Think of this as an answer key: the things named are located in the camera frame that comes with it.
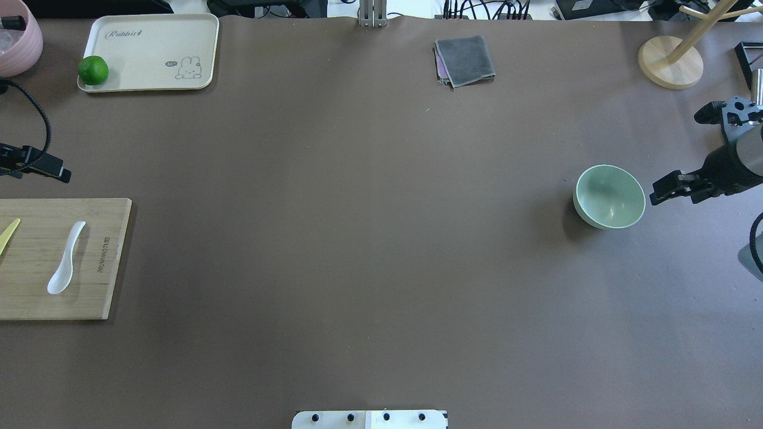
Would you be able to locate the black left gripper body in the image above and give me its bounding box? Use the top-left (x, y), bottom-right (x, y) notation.
top-left (1, 144), bottom-right (72, 183)

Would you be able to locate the wooden cup tree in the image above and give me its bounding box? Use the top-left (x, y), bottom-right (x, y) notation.
top-left (637, 1), bottom-right (762, 90)

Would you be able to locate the grey folded cloth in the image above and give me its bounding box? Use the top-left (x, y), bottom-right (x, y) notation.
top-left (433, 35), bottom-right (496, 89)

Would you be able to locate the cream rabbit tray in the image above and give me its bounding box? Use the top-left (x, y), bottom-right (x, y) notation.
top-left (77, 13), bottom-right (220, 93)

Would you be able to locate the white plastic spoon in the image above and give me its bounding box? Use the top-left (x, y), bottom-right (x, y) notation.
top-left (46, 220), bottom-right (86, 295)

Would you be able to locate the yellow plastic knife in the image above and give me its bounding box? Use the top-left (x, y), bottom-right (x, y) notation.
top-left (0, 218), bottom-right (21, 254)

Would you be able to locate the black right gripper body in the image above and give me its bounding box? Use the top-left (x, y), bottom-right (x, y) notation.
top-left (694, 96), bottom-right (762, 197)

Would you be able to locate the light green bowl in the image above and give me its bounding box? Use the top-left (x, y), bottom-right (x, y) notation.
top-left (572, 164), bottom-right (646, 230)

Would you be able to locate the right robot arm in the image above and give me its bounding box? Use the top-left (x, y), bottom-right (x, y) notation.
top-left (650, 96), bottom-right (762, 206)

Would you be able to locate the bamboo cutting board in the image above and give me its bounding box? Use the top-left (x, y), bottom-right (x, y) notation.
top-left (1, 198), bottom-right (132, 321)

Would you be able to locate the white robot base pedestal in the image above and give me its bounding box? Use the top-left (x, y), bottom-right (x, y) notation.
top-left (291, 409), bottom-right (449, 428)

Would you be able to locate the pink bowl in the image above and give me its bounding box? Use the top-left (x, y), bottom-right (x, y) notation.
top-left (1, 1), bottom-right (44, 78)

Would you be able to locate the green lime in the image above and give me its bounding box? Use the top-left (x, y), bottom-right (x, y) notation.
top-left (77, 56), bottom-right (109, 85)

